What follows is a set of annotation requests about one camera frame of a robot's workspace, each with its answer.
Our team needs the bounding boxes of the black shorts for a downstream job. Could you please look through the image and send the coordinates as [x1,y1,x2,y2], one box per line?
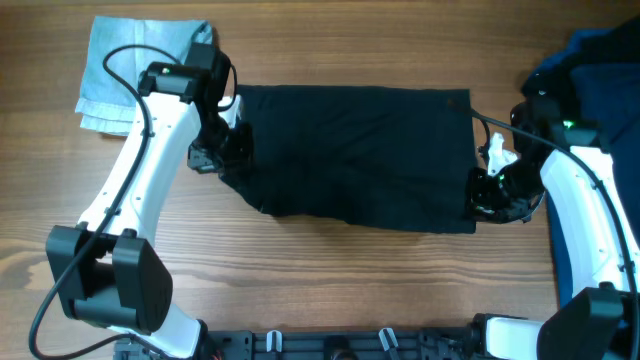
[223,85,477,234]

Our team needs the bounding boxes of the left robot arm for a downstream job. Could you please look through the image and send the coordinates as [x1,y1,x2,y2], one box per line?
[46,43,253,359]

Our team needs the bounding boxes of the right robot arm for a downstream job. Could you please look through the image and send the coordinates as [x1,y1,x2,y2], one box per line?
[466,95,639,359]

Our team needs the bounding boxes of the dark garment on pile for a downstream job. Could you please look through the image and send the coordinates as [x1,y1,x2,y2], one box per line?
[521,16,639,141]

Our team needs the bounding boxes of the folded light blue garment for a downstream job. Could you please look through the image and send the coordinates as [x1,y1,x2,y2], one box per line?
[75,16,215,136]

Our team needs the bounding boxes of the blue garment pile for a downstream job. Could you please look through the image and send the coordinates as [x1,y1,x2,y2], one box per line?
[522,27,640,311]

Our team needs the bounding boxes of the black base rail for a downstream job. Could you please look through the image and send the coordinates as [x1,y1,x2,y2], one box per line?
[113,327,560,360]

